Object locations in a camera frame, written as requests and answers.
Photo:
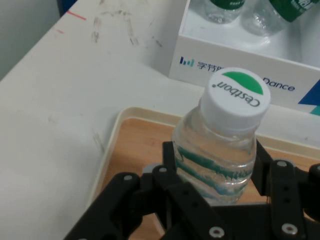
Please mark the green label water bottle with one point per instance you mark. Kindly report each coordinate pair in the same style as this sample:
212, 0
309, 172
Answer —
220, 13
265, 22
225, 150

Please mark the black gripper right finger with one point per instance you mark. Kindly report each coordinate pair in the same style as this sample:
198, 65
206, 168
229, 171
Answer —
285, 190

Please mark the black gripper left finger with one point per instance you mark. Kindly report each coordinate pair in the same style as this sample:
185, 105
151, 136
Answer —
175, 200

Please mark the beige tray with wood base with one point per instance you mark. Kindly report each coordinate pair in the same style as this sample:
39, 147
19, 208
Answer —
130, 142

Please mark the white printed cardboard box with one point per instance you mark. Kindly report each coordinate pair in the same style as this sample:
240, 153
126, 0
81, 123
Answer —
192, 47

